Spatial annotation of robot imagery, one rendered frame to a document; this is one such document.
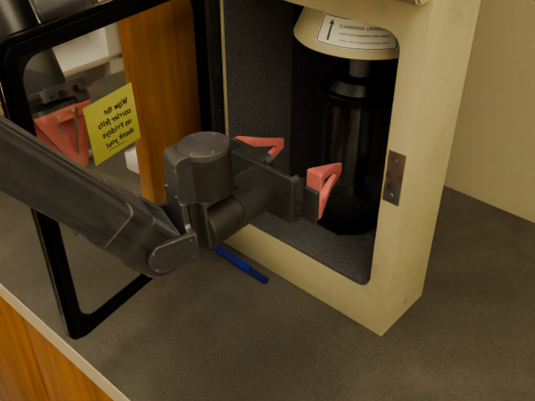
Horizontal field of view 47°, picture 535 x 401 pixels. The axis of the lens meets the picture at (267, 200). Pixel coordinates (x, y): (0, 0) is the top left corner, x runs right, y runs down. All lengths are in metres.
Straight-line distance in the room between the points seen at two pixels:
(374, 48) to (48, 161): 0.38
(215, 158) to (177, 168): 0.04
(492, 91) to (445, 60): 0.44
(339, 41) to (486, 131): 0.49
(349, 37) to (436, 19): 0.12
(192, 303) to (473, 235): 0.49
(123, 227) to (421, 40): 0.35
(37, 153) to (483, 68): 0.78
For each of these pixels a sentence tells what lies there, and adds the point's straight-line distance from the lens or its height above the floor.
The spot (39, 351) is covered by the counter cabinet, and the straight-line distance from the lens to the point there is 1.19.
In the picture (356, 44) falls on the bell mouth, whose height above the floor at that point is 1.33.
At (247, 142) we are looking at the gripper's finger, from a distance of 0.79.
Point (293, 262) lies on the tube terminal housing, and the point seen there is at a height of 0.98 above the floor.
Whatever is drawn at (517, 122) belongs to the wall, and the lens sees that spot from 1.14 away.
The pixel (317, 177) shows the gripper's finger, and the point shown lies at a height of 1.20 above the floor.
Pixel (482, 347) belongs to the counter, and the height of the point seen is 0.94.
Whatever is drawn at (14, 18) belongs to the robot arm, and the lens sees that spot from 0.76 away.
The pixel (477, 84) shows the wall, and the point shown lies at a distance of 1.15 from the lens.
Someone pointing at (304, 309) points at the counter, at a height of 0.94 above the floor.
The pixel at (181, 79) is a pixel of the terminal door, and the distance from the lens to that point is 0.82.
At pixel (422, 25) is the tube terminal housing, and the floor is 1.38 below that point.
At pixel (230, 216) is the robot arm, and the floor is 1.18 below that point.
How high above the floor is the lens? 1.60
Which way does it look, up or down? 36 degrees down
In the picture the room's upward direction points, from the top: straight up
